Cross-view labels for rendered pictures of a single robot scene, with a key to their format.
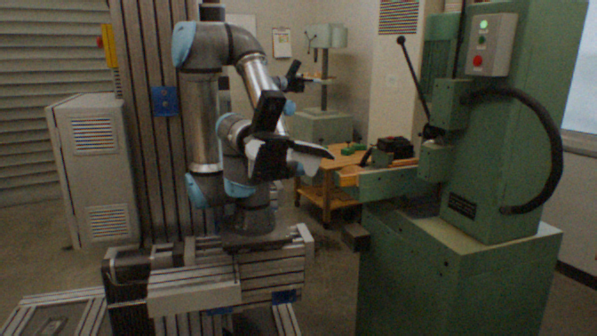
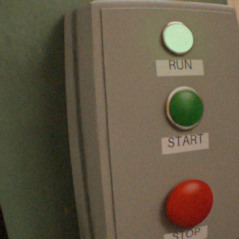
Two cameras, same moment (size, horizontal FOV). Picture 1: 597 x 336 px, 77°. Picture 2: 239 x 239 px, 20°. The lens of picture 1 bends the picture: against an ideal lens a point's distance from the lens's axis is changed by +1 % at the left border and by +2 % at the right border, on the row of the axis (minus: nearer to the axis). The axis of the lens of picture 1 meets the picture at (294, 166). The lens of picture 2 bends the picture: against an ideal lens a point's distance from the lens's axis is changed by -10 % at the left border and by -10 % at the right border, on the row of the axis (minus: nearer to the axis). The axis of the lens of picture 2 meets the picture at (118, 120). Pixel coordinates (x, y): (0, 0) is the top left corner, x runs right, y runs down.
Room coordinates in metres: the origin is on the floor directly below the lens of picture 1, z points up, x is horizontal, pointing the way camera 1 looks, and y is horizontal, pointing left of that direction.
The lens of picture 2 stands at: (1.12, -0.11, 1.43)
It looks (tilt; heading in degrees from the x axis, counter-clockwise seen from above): 3 degrees down; 271
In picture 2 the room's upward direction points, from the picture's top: 4 degrees counter-clockwise
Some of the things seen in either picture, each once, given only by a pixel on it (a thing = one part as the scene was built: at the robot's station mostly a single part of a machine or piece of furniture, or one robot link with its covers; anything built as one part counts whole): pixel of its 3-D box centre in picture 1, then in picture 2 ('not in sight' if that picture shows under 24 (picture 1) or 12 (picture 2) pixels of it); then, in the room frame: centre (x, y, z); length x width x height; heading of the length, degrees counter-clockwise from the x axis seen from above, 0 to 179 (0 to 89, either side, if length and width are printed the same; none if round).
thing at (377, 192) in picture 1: (402, 173); not in sight; (1.53, -0.47, 0.87); 0.61 x 0.30 x 0.06; 110
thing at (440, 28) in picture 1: (446, 59); not in sight; (1.45, -0.56, 1.35); 0.18 x 0.18 x 0.31
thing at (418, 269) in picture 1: (437, 302); not in sight; (1.34, -0.61, 0.36); 0.58 x 0.45 x 0.71; 20
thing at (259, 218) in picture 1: (253, 212); not in sight; (1.14, 0.14, 0.87); 0.15 x 0.15 x 0.10
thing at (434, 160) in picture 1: (434, 162); not in sight; (1.22, -0.48, 1.02); 0.09 x 0.07 x 0.12; 110
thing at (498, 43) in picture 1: (489, 45); (164, 132); (1.10, -0.54, 1.40); 0.10 x 0.06 x 0.16; 20
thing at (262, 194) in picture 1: (250, 180); not in sight; (1.14, 0.15, 0.98); 0.13 x 0.12 x 0.14; 118
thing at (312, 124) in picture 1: (324, 106); not in sight; (3.85, -0.30, 0.79); 0.62 x 0.48 x 1.58; 27
